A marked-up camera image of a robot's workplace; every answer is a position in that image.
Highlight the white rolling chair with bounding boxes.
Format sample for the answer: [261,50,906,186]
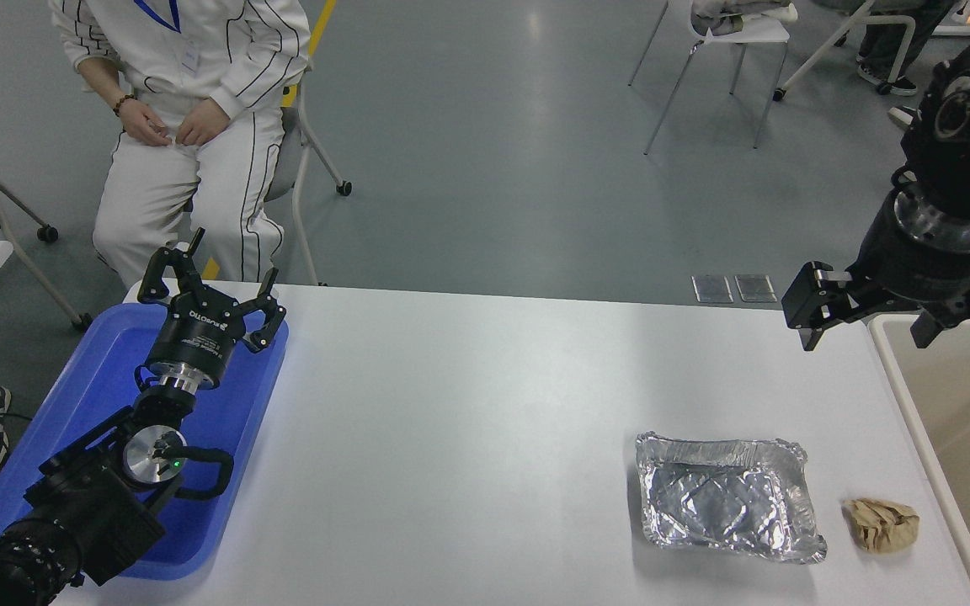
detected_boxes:
[773,0,941,104]

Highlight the person's left hand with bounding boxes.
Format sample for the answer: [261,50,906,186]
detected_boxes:
[175,95,232,148]

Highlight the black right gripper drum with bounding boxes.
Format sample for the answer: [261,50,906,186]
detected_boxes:
[852,198,970,306]

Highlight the white stand base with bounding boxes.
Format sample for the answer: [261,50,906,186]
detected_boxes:
[931,0,970,37]

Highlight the blue plastic tray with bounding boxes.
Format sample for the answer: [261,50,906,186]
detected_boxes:
[0,303,290,582]

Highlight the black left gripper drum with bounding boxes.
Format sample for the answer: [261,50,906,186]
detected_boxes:
[147,296,244,384]

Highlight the metal floor plate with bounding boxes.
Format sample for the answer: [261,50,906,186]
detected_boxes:
[692,274,733,304]
[735,274,777,304]

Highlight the crumpled tan paper ball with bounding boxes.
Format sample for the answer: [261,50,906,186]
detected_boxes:
[842,497,921,555]

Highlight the person's right hand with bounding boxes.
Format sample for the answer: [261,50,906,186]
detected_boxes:
[119,98,174,148]

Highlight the white chair with metal legs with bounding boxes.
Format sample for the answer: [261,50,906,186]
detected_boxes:
[628,0,797,157]

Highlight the silver foil tray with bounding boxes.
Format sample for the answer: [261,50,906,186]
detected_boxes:
[635,432,829,565]

